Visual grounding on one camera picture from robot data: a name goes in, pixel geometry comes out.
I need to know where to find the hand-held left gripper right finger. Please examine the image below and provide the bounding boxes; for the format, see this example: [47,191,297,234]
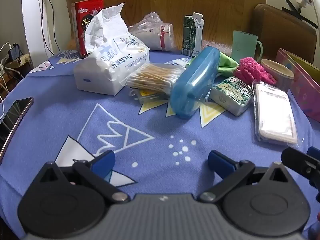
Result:
[197,150,291,203]

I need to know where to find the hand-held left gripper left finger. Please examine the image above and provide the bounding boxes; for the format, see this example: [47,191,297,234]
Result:
[32,150,131,203]

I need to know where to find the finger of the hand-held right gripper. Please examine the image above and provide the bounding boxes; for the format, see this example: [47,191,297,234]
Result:
[307,146,320,162]
[280,147,320,193]

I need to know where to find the clear pack of cotton pads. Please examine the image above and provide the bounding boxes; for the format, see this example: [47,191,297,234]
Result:
[252,80,298,147]

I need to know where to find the pink tin box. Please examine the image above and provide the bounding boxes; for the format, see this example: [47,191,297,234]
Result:
[276,48,320,123]

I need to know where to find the green white tissue packet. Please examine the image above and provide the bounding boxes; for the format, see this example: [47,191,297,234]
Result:
[209,76,254,117]

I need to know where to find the green cloth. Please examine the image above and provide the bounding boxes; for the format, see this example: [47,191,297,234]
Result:
[186,52,239,75]

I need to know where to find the blue printed tablecloth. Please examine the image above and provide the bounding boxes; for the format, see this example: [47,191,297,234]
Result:
[0,50,320,240]

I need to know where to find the small yellow box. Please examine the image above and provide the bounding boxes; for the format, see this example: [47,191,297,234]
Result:
[130,87,170,104]

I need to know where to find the blue plastic case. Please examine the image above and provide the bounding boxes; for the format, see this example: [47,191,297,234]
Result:
[170,46,222,119]

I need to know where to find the round container with beige lid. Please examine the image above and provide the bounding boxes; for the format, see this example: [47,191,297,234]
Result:
[261,59,295,92]

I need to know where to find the bag of cotton swabs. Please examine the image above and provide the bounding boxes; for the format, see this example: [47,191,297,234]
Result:
[120,63,187,97]

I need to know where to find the pink fuzzy cloth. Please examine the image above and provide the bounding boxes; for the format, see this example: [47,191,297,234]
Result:
[234,57,277,85]

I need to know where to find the large white tissue pack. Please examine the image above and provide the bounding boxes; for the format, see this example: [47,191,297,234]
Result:
[73,3,150,96]

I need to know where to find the black smartphone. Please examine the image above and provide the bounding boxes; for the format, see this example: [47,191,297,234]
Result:
[0,97,34,160]

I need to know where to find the small white blue packet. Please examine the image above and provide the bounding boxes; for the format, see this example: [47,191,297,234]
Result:
[165,57,193,68]

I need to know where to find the green plastic mug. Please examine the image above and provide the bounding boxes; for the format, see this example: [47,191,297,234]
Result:
[231,30,263,63]

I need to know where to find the brown chair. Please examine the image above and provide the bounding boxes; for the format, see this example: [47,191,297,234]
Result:
[252,4,318,65]

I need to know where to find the wooden stool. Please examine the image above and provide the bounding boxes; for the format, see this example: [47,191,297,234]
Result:
[4,54,33,78]

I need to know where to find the green white milk carton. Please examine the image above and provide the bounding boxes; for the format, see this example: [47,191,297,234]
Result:
[182,12,205,57]

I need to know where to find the plastic bag of paper cups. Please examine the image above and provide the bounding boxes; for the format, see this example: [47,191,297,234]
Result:
[128,12,177,51]

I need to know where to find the black tape strips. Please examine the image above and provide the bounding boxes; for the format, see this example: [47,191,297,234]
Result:
[282,0,318,28]

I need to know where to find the black charger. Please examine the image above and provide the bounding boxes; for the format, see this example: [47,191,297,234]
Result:
[7,44,22,59]

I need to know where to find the red printed box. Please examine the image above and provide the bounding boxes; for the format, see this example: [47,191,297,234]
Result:
[71,0,104,59]

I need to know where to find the wooden panel board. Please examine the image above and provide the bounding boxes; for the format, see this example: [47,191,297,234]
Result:
[64,0,268,53]

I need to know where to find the white cables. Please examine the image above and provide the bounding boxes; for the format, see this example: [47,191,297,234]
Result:
[0,41,16,120]

